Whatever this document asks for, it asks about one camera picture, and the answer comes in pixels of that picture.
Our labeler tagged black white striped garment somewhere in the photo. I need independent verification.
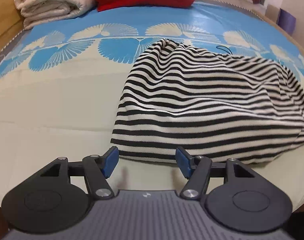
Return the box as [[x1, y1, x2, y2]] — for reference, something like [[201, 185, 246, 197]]
[[111, 40, 304, 163]]

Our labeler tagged purple rolled mat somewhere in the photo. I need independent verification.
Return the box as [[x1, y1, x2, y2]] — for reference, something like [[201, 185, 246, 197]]
[[277, 9, 296, 36]]

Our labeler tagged cream folded blanket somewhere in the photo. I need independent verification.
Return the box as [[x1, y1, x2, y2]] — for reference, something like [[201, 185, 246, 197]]
[[14, 0, 95, 30]]

